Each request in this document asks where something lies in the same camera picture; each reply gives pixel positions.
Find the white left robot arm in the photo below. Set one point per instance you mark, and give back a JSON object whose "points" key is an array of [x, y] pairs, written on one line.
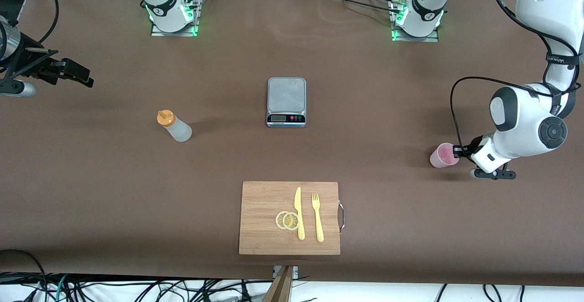
{"points": [[547, 10]]}

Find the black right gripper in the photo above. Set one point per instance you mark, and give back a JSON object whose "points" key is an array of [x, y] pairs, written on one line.
{"points": [[38, 66]]}

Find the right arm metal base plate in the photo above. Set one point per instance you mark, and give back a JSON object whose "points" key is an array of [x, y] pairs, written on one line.
{"points": [[175, 33]]}

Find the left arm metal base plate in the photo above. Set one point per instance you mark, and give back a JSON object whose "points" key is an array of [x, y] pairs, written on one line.
{"points": [[415, 39]]}

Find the yellow plastic knife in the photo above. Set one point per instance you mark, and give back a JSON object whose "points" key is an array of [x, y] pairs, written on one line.
{"points": [[299, 224]]}

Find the wooden cutting board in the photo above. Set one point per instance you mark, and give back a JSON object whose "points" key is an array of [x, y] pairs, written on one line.
{"points": [[260, 220]]}

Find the small metal bracket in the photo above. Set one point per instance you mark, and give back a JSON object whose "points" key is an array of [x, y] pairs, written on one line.
{"points": [[295, 272]]}

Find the brown table cover sheet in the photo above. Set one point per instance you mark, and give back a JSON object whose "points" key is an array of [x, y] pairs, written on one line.
{"points": [[410, 87]]}

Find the clear sauce bottle orange cap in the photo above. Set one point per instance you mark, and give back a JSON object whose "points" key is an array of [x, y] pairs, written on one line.
{"points": [[180, 131]]}

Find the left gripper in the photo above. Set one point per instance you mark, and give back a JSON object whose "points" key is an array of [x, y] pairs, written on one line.
{"points": [[470, 148]]}

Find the pink plastic cup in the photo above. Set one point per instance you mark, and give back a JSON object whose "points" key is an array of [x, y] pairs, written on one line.
{"points": [[440, 158]]}

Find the lemon slice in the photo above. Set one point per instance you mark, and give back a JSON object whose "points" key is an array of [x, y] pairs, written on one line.
{"points": [[278, 220], [291, 221]]}

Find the brown wooden beam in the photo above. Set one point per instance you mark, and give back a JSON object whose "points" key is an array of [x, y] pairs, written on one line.
{"points": [[279, 290]]}

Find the yellow plastic fork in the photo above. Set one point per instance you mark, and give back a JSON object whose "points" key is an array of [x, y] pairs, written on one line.
{"points": [[319, 226]]}

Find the silver digital kitchen scale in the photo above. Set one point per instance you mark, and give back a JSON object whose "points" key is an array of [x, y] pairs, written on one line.
{"points": [[286, 96]]}

